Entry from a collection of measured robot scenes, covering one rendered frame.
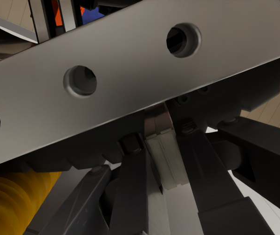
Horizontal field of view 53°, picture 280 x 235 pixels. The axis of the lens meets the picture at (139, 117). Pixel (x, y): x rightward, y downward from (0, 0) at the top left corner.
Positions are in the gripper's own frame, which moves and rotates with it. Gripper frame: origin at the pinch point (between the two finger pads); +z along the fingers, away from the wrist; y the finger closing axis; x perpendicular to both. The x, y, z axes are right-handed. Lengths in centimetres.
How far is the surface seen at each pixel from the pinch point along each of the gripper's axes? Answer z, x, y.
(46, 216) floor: 70, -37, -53
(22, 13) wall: 438, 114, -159
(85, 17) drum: 366, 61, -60
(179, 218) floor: 102, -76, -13
